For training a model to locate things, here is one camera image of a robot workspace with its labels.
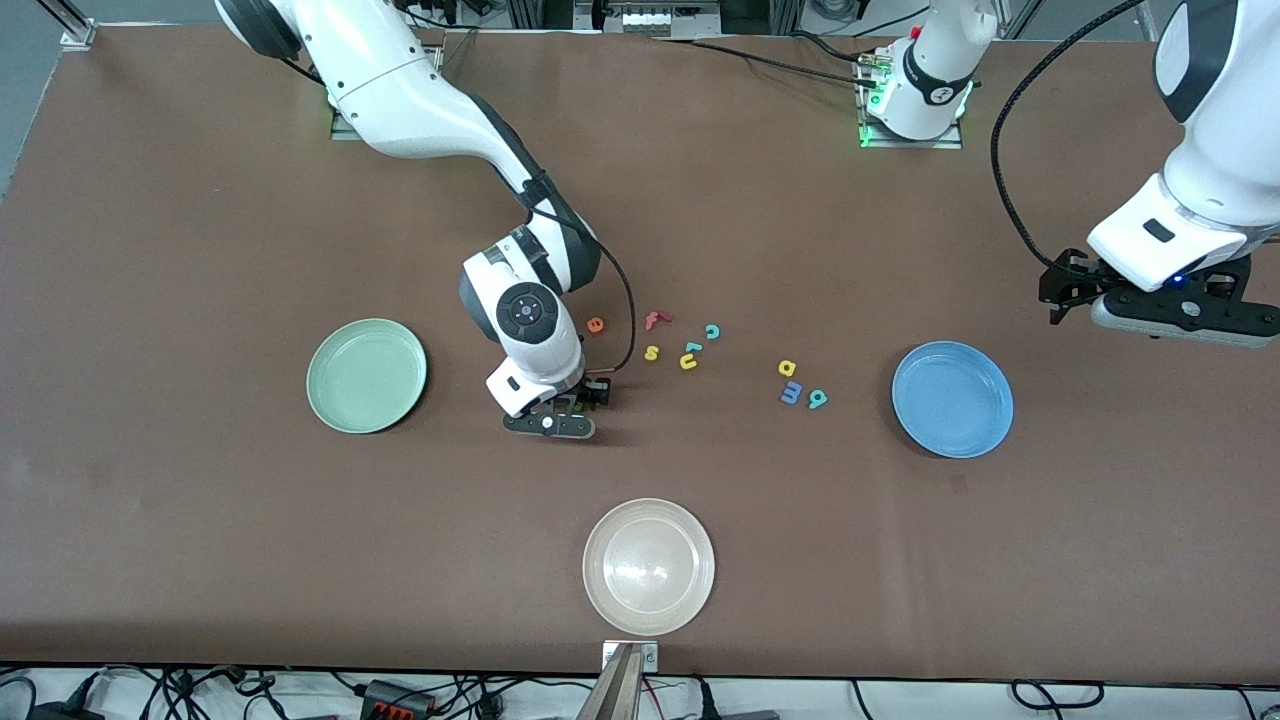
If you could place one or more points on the blue foam letter m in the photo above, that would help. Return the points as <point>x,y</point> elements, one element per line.
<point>790,396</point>

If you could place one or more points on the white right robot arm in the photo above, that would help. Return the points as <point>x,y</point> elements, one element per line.
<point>420,100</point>

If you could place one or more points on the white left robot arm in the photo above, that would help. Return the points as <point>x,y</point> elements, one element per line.
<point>1230,100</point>

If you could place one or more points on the blue plate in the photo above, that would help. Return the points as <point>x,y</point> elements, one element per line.
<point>952,400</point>

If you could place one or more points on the green plate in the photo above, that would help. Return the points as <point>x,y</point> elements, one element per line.
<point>366,376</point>

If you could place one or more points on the white plate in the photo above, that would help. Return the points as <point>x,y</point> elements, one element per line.
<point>648,567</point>

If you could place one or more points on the grey metal pole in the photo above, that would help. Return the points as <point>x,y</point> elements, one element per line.
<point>615,690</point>

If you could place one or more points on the black power strip red switches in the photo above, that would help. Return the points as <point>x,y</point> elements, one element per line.
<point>395,700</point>

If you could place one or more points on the metal equipment rack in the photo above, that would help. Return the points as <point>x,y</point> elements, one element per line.
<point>660,20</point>

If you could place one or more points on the metal mounting bracket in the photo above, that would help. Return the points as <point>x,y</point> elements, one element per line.
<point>650,657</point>

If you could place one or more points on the aluminium frame post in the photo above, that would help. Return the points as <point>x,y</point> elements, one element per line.
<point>78,35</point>

